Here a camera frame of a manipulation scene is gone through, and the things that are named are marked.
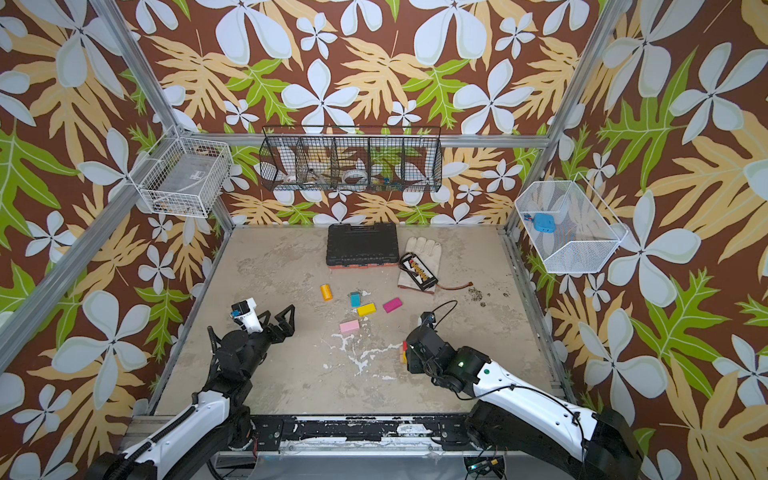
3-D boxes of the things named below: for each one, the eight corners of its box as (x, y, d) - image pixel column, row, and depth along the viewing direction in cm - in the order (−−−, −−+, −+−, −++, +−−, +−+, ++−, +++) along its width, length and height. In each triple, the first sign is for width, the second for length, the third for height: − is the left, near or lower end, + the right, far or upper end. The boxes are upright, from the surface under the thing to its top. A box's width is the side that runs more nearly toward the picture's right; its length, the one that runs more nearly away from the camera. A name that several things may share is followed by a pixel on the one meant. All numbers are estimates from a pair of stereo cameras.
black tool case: (325, 268, 108) (323, 262, 105) (330, 230, 120) (329, 223, 117) (397, 268, 108) (398, 262, 105) (396, 230, 120) (396, 223, 117)
